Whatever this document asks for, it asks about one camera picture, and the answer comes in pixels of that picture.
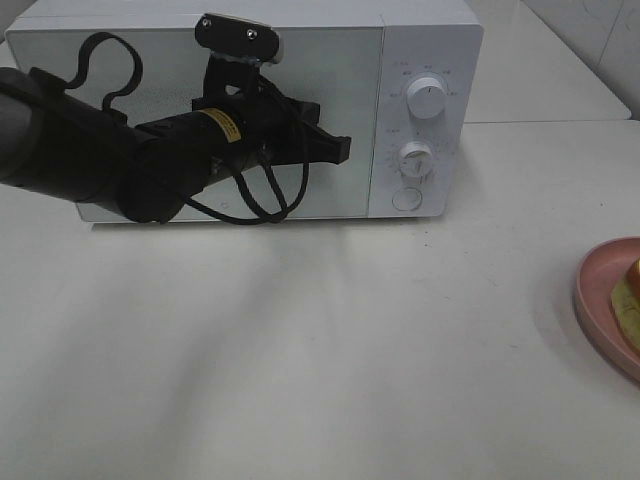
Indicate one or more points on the white round knob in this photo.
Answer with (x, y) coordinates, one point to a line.
(426, 96)
(415, 160)

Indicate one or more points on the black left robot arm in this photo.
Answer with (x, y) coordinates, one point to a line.
(56, 145)

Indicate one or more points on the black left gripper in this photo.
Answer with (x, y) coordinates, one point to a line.
(242, 120)

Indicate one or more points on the round white door button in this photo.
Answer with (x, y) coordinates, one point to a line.
(407, 199)

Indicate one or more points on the white microwave oven body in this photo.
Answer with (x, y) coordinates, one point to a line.
(417, 37)

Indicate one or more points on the white bread sandwich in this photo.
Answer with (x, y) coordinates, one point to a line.
(625, 303)

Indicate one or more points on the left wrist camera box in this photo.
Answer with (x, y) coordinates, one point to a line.
(239, 38)

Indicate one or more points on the white microwave door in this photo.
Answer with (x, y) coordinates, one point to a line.
(338, 69)

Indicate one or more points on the pink round plate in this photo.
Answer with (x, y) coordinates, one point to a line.
(597, 273)

